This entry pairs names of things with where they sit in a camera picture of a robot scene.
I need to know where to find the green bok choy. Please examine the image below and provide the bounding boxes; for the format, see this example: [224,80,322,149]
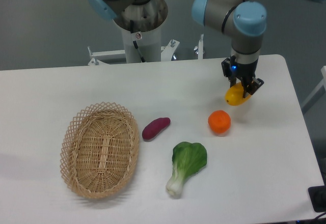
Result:
[166,142,207,198]

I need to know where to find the white furniture leg right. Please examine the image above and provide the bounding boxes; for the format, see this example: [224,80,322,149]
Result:
[301,66,325,115]

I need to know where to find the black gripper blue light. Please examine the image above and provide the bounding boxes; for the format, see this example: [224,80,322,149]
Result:
[221,55,264,98]

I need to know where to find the black device at table edge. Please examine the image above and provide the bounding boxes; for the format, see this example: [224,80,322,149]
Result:
[308,185,325,212]

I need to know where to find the white metal base frame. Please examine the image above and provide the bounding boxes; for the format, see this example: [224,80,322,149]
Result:
[88,34,205,66]

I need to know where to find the woven wicker basket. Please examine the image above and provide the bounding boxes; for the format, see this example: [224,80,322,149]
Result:
[60,102,140,199]

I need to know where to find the purple sweet potato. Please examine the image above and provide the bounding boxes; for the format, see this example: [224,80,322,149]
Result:
[142,117,171,141]

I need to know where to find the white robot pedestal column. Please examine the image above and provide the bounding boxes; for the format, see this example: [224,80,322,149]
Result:
[121,27,161,63]

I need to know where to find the orange fruit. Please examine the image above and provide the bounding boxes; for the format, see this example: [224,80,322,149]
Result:
[208,110,231,134]

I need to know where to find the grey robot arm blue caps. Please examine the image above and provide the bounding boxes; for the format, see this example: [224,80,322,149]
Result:
[88,0,267,98]

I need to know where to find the black cable on pedestal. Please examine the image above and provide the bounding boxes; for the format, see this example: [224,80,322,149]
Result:
[130,20,146,63]

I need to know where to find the yellow mango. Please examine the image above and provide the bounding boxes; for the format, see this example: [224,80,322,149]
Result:
[224,82,252,106]

